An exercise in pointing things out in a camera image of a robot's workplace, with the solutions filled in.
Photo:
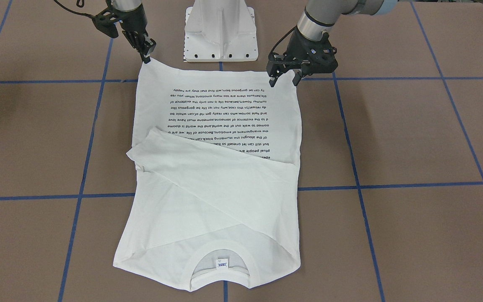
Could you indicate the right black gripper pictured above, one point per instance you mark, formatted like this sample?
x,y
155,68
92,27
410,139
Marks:
x,y
131,26

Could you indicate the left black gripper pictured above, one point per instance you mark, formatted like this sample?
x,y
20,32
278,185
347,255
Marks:
x,y
299,44

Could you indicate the white long-sleeve printed shirt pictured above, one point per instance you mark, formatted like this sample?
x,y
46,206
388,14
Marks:
x,y
217,159

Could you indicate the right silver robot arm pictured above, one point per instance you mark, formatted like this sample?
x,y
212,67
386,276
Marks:
x,y
127,5

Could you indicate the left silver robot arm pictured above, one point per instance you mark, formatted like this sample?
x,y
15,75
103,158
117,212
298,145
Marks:
x,y
416,48

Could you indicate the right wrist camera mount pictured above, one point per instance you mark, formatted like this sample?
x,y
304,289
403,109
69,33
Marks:
x,y
105,22

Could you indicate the white central pillar mount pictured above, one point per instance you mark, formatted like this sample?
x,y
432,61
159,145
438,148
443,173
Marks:
x,y
220,31

